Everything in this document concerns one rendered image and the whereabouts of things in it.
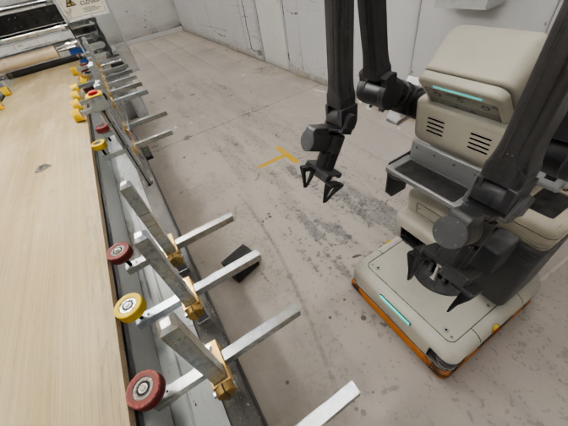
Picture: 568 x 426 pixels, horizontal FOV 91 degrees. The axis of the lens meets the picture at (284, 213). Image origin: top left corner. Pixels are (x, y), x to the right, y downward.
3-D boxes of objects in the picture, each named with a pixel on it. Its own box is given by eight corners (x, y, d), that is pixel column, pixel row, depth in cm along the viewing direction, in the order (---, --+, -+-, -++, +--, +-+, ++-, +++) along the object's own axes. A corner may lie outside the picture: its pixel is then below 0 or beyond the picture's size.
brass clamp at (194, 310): (195, 282, 97) (189, 275, 94) (208, 313, 88) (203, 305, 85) (178, 292, 96) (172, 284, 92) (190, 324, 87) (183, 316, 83)
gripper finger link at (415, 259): (419, 299, 59) (442, 265, 54) (392, 276, 64) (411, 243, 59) (435, 290, 63) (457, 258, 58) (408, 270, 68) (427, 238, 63)
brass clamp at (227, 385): (221, 344, 81) (216, 337, 77) (241, 389, 72) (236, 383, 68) (202, 357, 79) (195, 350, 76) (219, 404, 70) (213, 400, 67)
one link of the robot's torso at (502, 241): (436, 227, 126) (450, 186, 109) (500, 270, 108) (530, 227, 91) (393, 257, 119) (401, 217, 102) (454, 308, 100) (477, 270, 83)
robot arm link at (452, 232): (538, 196, 46) (485, 172, 52) (514, 200, 39) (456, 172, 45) (493, 252, 52) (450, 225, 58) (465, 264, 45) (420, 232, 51)
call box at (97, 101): (110, 105, 135) (100, 89, 129) (111, 109, 130) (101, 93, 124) (95, 110, 133) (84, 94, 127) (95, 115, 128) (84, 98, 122)
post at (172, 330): (239, 383, 84) (172, 309, 51) (244, 394, 82) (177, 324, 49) (229, 390, 83) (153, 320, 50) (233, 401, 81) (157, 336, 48)
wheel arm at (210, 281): (258, 254, 102) (255, 248, 99) (263, 260, 99) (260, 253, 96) (140, 322, 89) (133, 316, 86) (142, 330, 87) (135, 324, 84)
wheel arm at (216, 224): (232, 217, 119) (229, 210, 116) (235, 222, 116) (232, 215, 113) (129, 270, 106) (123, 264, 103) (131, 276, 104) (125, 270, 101)
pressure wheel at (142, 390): (160, 426, 67) (134, 417, 59) (142, 403, 71) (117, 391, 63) (185, 395, 71) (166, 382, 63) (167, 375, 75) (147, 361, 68)
